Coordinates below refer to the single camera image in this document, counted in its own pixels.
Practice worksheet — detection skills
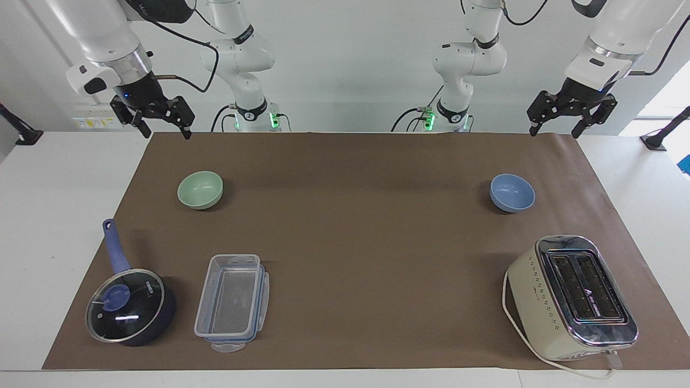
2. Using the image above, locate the cream and chrome toaster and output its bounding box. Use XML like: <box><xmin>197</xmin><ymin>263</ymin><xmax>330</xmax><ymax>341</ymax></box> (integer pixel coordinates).
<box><xmin>507</xmin><ymin>234</ymin><xmax>640</xmax><ymax>363</ymax></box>

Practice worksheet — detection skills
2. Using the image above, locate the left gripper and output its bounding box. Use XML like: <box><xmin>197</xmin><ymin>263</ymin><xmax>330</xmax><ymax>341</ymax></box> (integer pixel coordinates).
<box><xmin>527</xmin><ymin>78</ymin><xmax>619</xmax><ymax>140</ymax></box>

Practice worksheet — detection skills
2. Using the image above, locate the white toaster cord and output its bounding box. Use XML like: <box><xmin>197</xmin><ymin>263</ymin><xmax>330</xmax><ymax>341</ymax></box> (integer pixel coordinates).
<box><xmin>502</xmin><ymin>269</ymin><xmax>624</xmax><ymax>380</ymax></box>

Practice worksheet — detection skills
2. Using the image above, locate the clear plastic container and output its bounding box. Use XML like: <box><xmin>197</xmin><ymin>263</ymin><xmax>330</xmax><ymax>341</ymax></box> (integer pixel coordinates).
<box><xmin>195</xmin><ymin>262</ymin><xmax>271</xmax><ymax>354</ymax></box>
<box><xmin>194</xmin><ymin>253</ymin><xmax>263</xmax><ymax>340</ymax></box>

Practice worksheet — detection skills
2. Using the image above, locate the glass lid with blue knob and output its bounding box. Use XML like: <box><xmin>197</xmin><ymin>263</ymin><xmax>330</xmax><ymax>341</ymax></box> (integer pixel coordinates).
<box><xmin>85</xmin><ymin>268</ymin><xmax>165</xmax><ymax>343</ymax></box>

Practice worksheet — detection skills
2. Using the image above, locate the blue bowl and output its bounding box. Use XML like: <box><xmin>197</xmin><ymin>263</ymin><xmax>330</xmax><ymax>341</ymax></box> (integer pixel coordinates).
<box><xmin>489</xmin><ymin>173</ymin><xmax>536</xmax><ymax>213</ymax></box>

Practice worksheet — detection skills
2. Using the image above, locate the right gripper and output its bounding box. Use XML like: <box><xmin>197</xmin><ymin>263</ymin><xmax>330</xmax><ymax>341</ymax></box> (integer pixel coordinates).
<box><xmin>110</xmin><ymin>72</ymin><xmax>196</xmax><ymax>141</ymax></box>

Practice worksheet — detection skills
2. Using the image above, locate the white wall socket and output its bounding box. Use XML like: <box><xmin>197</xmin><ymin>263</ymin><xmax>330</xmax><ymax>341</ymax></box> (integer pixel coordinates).
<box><xmin>72</xmin><ymin>105</ymin><xmax>117</xmax><ymax>131</ymax></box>

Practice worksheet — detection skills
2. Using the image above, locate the dark blue saucepan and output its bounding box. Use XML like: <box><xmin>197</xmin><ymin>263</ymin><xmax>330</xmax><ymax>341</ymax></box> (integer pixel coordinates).
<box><xmin>85</xmin><ymin>218</ymin><xmax>178</xmax><ymax>348</ymax></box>

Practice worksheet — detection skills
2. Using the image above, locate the black cable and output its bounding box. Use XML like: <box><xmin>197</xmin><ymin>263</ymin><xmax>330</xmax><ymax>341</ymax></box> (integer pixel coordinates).
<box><xmin>210</xmin><ymin>104</ymin><xmax>239</xmax><ymax>133</ymax></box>
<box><xmin>127</xmin><ymin>5</ymin><xmax>221</xmax><ymax>94</ymax></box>
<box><xmin>499</xmin><ymin>0</ymin><xmax>549</xmax><ymax>26</ymax></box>
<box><xmin>391</xmin><ymin>85</ymin><xmax>446</xmax><ymax>133</ymax></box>
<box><xmin>627</xmin><ymin>15</ymin><xmax>690</xmax><ymax>77</ymax></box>

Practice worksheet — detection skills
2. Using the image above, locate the green bowl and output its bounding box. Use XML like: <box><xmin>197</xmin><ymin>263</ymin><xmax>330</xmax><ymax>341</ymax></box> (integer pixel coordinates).
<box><xmin>177</xmin><ymin>170</ymin><xmax>224</xmax><ymax>211</ymax></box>

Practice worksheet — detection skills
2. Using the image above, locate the black stand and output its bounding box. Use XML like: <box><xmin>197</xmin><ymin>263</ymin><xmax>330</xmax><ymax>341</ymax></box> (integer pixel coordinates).
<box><xmin>640</xmin><ymin>106</ymin><xmax>690</xmax><ymax>151</ymax></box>
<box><xmin>0</xmin><ymin>102</ymin><xmax>44</xmax><ymax>147</ymax></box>

